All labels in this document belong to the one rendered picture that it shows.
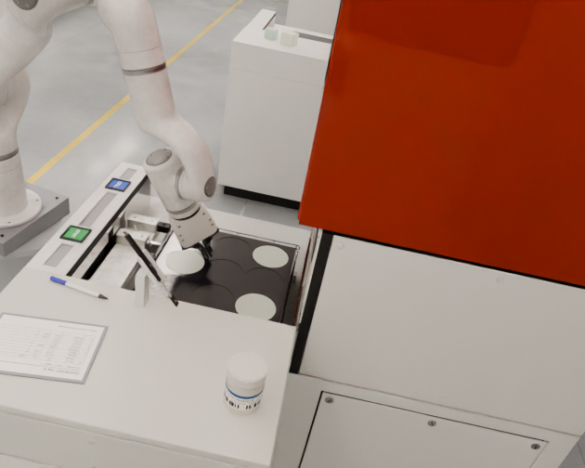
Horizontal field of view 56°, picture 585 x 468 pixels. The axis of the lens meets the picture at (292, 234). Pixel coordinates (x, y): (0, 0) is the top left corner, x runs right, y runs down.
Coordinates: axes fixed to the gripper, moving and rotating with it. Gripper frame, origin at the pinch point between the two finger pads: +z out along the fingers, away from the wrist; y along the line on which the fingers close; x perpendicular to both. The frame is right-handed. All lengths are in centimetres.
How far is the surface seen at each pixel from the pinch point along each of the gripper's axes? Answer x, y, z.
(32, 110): -306, 48, 80
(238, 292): 15.1, -1.5, 3.7
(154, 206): -39.3, 6.0, 9.1
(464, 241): 52, -41, -18
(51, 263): -1.2, 32.6, -18.4
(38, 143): -253, 51, 78
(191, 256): -1.5, 4.0, 1.1
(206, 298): 14.9, 6.0, 0.3
